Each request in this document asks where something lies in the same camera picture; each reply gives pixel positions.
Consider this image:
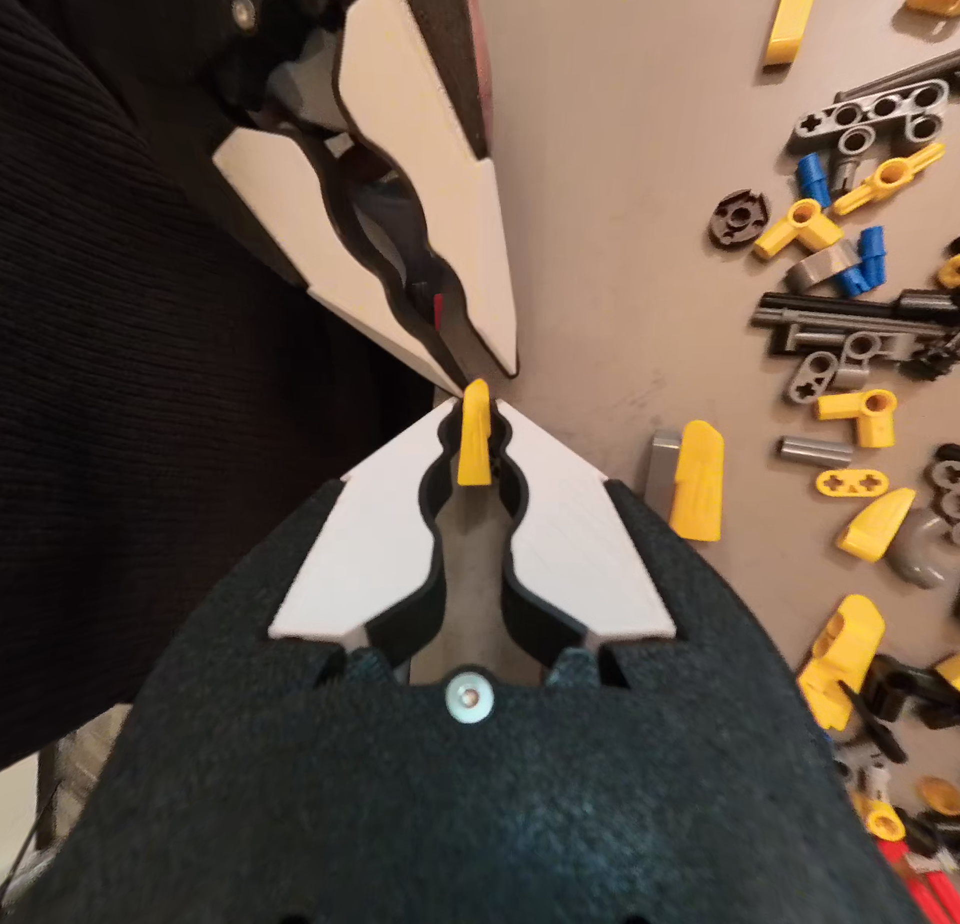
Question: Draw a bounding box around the yellow curved slope piece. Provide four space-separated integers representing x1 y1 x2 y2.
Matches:
457 380 495 488

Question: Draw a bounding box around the grey brick with yellow slope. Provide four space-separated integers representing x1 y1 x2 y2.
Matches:
645 420 726 543

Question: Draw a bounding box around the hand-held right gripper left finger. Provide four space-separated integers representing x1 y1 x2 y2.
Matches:
268 397 460 644

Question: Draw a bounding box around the pile of toy building pieces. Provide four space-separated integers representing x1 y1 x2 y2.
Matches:
708 0 960 924

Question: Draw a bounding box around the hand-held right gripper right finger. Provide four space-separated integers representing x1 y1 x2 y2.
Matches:
493 401 676 644

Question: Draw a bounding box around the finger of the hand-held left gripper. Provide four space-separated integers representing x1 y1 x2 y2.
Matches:
336 0 520 378
212 126 464 398

